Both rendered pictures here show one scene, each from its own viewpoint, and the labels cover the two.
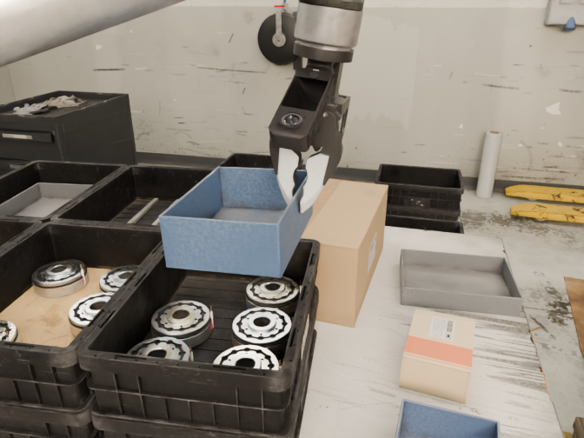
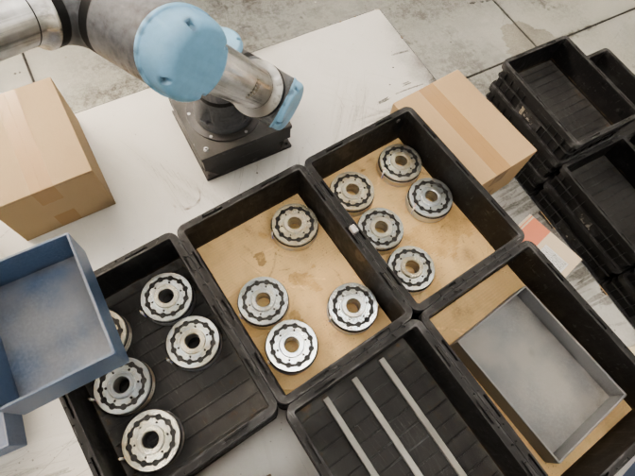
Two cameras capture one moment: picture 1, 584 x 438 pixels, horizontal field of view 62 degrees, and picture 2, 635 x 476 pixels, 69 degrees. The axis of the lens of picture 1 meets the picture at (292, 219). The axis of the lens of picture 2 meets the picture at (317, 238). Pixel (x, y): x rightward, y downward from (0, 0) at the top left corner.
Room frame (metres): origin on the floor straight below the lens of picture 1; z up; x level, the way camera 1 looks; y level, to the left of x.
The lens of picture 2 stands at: (0.96, 0.21, 1.76)
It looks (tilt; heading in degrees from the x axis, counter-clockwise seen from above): 66 degrees down; 129
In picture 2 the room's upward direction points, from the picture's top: 9 degrees clockwise
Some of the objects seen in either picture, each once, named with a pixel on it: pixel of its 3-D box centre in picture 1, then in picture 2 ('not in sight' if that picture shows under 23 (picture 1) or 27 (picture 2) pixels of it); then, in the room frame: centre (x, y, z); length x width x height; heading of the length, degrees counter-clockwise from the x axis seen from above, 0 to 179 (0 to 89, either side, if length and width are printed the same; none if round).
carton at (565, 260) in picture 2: not in sight; (533, 256); (1.07, 0.94, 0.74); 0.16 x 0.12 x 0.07; 179
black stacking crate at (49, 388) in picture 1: (62, 301); (292, 280); (0.75, 0.42, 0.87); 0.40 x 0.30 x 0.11; 171
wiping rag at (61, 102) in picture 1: (64, 100); not in sight; (2.60, 1.20, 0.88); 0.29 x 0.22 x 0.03; 166
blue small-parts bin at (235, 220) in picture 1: (245, 214); (45, 320); (0.61, 0.06, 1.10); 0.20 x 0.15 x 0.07; 167
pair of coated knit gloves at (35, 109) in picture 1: (27, 109); not in sight; (2.39, 1.29, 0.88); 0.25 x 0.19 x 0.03; 166
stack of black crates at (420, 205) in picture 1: (414, 218); not in sight; (2.23, -0.61, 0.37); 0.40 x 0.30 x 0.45; 76
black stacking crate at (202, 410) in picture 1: (222, 317); (156, 364); (0.70, 0.12, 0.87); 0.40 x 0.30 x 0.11; 171
